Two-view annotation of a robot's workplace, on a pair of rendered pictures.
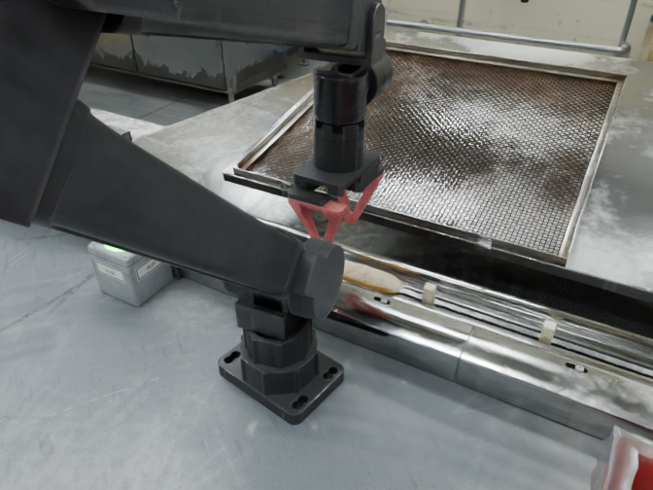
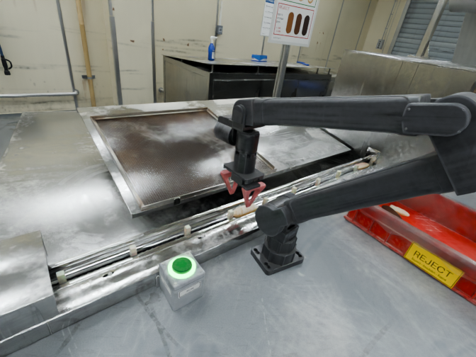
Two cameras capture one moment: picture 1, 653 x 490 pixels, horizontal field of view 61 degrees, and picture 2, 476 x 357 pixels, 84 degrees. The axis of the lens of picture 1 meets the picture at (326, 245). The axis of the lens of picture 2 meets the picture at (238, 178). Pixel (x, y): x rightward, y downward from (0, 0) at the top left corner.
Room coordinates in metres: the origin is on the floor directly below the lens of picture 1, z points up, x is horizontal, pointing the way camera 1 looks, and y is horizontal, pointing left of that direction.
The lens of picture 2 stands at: (0.38, 0.57, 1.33)
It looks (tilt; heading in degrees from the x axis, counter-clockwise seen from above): 30 degrees down; 289
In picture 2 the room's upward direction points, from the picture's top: 8 degrees clockwise
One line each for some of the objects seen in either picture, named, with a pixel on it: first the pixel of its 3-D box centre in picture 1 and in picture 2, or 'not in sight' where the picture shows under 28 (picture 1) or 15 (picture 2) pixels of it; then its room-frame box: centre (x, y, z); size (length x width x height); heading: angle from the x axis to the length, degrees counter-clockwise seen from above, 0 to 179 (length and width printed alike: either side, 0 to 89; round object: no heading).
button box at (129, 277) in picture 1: (136, 271); (180, 284); (0.59, 0.25, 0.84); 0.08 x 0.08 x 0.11; 61
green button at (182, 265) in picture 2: not in sight; (181, 266); (0.58, 0.26, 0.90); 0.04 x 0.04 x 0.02
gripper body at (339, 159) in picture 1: (338, 147); (244, 162); (0.57, -0.01, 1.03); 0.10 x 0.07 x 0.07; 151
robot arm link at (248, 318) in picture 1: (280, 280); (278, 218); (0.45, 0.05, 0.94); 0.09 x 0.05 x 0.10; 157
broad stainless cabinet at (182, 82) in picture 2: not in sight; (248, 100); (1.53, -2.72, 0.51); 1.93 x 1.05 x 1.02; 61
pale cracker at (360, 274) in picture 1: (366, 275); (245, 209); (0.56, -0.05, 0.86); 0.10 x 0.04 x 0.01; 61
